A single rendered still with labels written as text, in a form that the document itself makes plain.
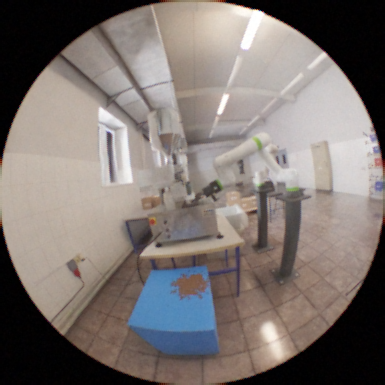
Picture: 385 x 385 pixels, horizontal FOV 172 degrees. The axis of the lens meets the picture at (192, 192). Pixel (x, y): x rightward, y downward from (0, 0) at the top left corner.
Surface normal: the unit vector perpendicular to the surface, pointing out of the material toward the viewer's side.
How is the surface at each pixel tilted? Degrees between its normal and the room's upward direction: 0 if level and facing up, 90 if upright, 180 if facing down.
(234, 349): 0
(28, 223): 90
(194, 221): 90
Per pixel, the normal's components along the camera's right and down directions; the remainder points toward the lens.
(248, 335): -0.18, -0.98
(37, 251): 0.98, -0.18
